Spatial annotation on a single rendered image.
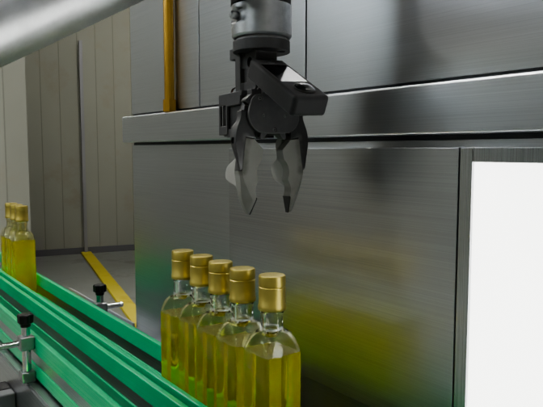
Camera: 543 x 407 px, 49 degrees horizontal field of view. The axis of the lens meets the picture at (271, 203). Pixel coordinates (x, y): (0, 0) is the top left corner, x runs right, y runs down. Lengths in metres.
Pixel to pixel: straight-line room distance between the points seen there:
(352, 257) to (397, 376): 0.16
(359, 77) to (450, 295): 0.32
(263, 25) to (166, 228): 0.69
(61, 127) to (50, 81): 0.56
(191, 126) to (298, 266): 0.40
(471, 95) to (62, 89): 7.48
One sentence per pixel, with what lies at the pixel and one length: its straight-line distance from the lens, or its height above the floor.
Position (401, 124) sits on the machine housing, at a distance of 0.76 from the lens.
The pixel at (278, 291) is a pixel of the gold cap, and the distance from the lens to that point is 0.75.
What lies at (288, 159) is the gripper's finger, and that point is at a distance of 0.75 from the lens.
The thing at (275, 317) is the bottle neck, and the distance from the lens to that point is 0.76.
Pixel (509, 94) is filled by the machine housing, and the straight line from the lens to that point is 0.67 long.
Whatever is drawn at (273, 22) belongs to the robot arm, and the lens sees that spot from 0.75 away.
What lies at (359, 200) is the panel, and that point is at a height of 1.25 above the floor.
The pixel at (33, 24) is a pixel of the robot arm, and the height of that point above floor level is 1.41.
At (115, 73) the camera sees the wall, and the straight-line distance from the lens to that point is 8.14.
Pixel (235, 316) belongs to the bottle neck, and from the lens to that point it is 0.81.
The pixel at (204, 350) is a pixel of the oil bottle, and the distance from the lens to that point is 0.86.
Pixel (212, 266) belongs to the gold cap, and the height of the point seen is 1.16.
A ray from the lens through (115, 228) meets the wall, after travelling 8.13.
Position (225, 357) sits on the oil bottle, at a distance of 0.81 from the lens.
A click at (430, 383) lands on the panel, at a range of 0.76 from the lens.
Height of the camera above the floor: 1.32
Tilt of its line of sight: 5 degrees down
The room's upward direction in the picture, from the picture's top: straight up
